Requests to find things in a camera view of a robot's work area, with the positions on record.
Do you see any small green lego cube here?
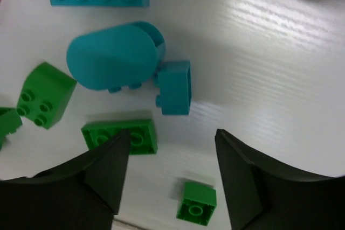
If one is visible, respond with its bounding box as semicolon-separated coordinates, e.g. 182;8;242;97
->
176;182;217;226

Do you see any small cyan lego brick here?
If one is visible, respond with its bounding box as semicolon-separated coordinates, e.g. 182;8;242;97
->
154;60;192;115

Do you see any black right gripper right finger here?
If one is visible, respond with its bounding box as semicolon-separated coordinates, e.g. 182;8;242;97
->
215;129;344;229

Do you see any green sloped lego brick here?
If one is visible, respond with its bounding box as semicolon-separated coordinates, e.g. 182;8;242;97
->
1;107;22;148

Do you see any cyan oval lego piece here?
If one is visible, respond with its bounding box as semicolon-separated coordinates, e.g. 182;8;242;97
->
66;21;166;93

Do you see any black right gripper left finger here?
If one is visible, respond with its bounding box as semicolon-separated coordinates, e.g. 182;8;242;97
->
1;130;130;229

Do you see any green square lego brick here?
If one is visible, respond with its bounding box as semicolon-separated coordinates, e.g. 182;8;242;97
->
16;62;77;129

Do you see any green long lego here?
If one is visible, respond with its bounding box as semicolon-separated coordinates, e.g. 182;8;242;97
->
81;119;158;155

